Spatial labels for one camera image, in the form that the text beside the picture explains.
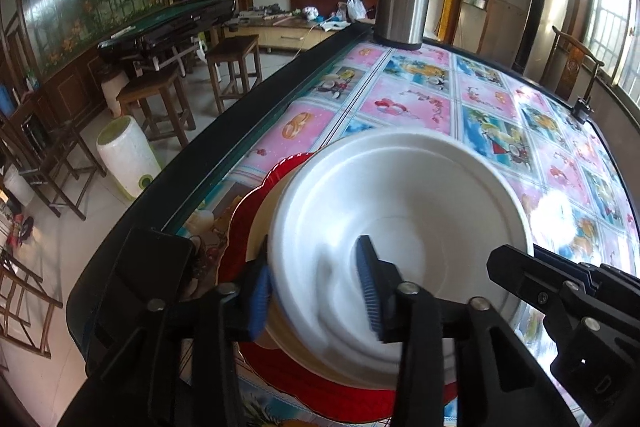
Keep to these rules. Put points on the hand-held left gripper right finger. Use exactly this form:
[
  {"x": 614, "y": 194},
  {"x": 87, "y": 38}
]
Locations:
[{"x": 367, "y": 287}]

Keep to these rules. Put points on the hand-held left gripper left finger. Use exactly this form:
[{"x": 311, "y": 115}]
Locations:
[{"x": 260, "y": 302}]

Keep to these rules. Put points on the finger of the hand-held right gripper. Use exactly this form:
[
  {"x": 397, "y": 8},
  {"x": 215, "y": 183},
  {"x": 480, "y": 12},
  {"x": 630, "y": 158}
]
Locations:
[
  {"x": 525, "y": 274},
  {"x": 600, "y": 274}
]

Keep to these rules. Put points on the cream ribbed bowl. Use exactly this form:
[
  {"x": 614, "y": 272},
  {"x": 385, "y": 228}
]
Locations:
[{"x": 265, "y": 217}]

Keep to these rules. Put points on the red plate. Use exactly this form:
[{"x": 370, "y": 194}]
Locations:
[{"x": 300, "y": 392}]

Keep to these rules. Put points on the white stepped-rim bowl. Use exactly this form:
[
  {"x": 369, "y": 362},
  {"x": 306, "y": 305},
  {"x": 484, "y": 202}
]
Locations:
[{"x": 425, "y": 207}]

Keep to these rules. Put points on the black-rimmed table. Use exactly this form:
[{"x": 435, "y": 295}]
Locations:
[{"x": 205, "y": 157}]

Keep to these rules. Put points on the colourful printed tablecloth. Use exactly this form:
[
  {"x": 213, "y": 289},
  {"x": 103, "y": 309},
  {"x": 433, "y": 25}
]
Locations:
[{"x": 410, "y": 97}]

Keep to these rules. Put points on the white green cylindrical appliance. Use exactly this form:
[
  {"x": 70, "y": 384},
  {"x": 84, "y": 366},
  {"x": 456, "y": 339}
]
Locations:
[{"x": 125, "y": 157}]

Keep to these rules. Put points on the carved wooden chair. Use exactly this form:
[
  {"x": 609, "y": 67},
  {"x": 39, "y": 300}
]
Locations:
[{"x": 570, "y": 72}]

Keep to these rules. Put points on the dark wooden chair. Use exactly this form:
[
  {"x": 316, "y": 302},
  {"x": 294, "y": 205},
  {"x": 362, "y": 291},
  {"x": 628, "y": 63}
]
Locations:
[
  {"x": 50, "y": 147},
  {"x": 20, "y": 302}
]

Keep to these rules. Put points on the brown wooden stool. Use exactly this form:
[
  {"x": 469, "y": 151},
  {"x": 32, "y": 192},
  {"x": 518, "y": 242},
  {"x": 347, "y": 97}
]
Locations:
[
  {"x": 232, "y": 47},
  {"x": 150, "y": 84}
]

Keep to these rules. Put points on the white plastic stool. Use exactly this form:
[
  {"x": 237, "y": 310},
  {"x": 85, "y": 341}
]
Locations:
[{"x": 112, "y": 88}]

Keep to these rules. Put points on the barred window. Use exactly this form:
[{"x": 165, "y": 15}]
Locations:
[{"x": 612, "y": 7}]

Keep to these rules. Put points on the floor standing air conditioner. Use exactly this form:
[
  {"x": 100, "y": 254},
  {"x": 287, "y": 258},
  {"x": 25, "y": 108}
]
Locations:
[{"x": 542, "y": 7}]

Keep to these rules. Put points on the white bucket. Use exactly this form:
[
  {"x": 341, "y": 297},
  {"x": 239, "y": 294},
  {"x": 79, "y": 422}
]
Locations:
[{"x": 17, "y": 187}]

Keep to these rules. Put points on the small metal tin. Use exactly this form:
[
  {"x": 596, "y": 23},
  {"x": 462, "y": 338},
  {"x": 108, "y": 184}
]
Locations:
[{"x": 481, "y": 2}]

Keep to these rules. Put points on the white plastic bag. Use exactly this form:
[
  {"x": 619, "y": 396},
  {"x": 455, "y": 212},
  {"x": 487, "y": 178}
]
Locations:
[{"x": 356, "y": 9}]

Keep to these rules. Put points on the white round toy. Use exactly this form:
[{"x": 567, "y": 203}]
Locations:
[{"x": 311, "y": 13}]

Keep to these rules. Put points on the green-topped mahjong table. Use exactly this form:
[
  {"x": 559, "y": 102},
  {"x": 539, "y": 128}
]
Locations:
[{"x": 165, "y": 14}]

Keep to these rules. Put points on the black clamp mount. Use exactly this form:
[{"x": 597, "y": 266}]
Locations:
[{"x": 582, "y": 108}]

